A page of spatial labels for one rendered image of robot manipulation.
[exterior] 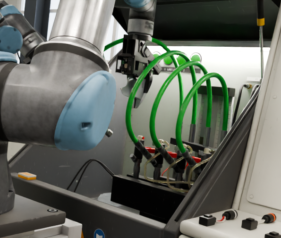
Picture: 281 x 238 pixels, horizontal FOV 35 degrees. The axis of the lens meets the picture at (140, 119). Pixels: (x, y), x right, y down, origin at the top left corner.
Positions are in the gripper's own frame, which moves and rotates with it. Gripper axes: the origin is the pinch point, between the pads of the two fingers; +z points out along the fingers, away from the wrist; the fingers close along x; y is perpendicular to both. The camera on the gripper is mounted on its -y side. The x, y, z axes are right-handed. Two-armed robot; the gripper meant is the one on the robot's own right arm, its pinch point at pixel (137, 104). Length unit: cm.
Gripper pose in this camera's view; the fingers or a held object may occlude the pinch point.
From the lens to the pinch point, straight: 131.9
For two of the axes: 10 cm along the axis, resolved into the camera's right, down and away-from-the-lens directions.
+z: -1.1, 9.9, 0.6
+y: -6.5, -0.3, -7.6
